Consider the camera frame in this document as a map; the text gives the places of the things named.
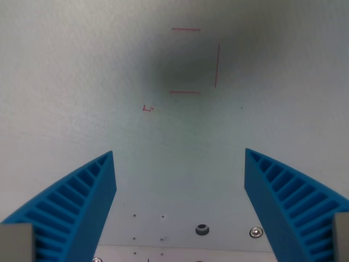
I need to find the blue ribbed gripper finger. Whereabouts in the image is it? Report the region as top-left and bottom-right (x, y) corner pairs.
(244, 148), (349, 262)
(0, 150), (117, 262)

